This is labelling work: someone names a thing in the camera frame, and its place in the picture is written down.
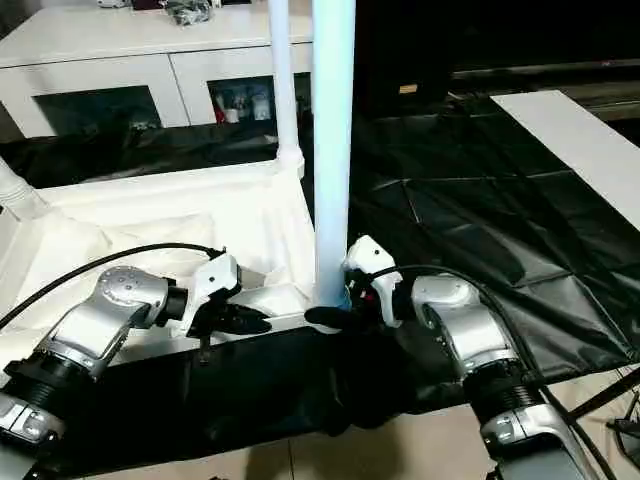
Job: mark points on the white plastic table top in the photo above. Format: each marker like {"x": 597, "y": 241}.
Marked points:
{"x": 150, "y": 210}

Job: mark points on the white plastic table leg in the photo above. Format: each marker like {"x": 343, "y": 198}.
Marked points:
{"x": 15, "y": 190}
{"x": 282, "y": 75}
{"x": 332, "y": 150}

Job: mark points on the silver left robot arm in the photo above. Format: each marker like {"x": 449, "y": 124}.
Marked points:
{"x": 100, "y": 310}

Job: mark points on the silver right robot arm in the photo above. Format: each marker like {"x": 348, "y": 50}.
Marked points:
{"x": 460, "y": 325}

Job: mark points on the black plastic mat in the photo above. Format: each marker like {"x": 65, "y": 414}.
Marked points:
{"x": 475, "y": 200}

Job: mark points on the red and white container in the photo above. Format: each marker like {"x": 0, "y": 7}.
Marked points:
{"x": 230, "y": 112}

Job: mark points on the small yellow label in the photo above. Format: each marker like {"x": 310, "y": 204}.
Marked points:
{"x": 408, "y": 89}

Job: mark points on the black tripod leg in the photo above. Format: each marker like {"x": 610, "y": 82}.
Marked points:
{"x": 605, "y": 395}

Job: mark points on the white flat board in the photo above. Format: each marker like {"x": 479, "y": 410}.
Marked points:
{"x": 575, "y": 145}

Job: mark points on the dark grey curtain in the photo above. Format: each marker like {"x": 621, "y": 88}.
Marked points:
{"x": 6, "y": 125}

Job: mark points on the white sideboard cabinet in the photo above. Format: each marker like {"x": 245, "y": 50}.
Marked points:
{"x": 125, "y": 45}

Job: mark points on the black low cabinet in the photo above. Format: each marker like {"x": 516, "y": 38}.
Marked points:
{"x": 475, "y": 35}

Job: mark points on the black tripod base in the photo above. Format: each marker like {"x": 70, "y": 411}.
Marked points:
{"x": 627, "y": 435}

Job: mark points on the bag of black items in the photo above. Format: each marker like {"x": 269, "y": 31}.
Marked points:
{"x": 192, "y": 11}

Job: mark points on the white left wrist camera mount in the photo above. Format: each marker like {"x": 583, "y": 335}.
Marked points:
{"x": 215, "y": 275}

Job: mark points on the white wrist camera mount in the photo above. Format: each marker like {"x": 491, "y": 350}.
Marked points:
{"x": 215, "y": 275}
{"x": 370, "y": 255}

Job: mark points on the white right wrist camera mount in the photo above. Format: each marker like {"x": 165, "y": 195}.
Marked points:
{"x": 370, "y": 255}

